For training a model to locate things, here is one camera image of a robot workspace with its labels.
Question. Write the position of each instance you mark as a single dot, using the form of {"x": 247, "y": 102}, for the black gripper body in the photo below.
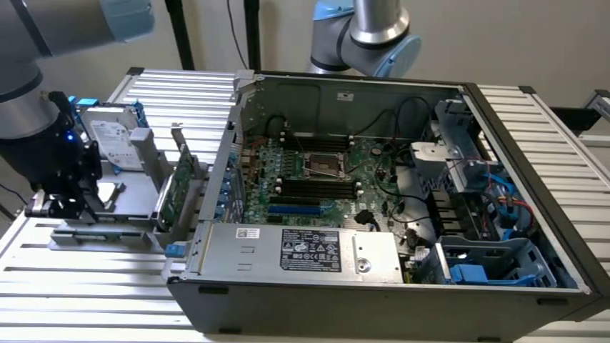
{"x": 43, "y": 153}

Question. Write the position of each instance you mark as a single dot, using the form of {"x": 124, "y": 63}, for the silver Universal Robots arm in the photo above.
{"x": 28, "y": 32}

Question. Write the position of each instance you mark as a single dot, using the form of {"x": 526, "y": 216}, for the green RAM stick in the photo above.
{"x": 95, "y": 236}

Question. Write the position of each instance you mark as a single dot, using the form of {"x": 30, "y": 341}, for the black RAM slot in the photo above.
{"x": 318, "y": 194}
{"x": 318, "y": 189}
{"x": 318, "y": 184}
{"x": 318, "y": 141}
{"x": 318, "y": 180}
{"x": 318, "y": 145}
{"x": 318, "y": 137}

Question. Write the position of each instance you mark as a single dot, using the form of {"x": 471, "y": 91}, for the silver CPU chip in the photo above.
{"x": 107, "y": 194}

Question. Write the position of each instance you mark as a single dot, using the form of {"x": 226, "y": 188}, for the grey parts rack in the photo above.
{"x": 143, "y": 200}

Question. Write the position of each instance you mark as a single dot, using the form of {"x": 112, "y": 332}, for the silver hard disk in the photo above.
{"x": 114, "y": 143}

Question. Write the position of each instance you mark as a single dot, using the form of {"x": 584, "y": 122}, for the green graphics card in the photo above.
{"x": 179, "y": 178}

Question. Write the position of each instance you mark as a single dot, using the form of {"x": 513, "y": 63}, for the blue disk caddy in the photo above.
{"x": 135, "y": 110}

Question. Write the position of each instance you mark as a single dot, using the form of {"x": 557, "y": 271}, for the blue case latch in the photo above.
{"x": 174, "y": 249}

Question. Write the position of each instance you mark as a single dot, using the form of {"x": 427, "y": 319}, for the silver power supply unit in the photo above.
{"x": 267, "y": 250}

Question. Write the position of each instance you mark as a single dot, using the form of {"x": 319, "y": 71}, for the green motherboard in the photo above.
{"x": 286, "y": 168}

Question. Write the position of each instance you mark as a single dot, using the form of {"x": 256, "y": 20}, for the open black PC case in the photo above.
{"x": 362, "y": 307}

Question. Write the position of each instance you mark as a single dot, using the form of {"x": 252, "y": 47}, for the grey metal disk bay cage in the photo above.
{"x": 453, "y": 157}

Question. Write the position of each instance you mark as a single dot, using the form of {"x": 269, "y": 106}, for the blue plastic disk bay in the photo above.
{"x": 495, "y": 257}

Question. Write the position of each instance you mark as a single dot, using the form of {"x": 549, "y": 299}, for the thick black stand post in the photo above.
{"x": 180, "y": 32}

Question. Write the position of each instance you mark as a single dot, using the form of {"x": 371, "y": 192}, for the CPU socket with metal frame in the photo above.
{"x": 323, "y": 165}

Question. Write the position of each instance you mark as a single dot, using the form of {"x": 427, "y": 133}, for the thin black stand post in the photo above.
{"x": 254, "y": 32}

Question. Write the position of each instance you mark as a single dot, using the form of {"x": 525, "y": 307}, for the black and silver side frame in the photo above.
{"x": 577, "y": 118}

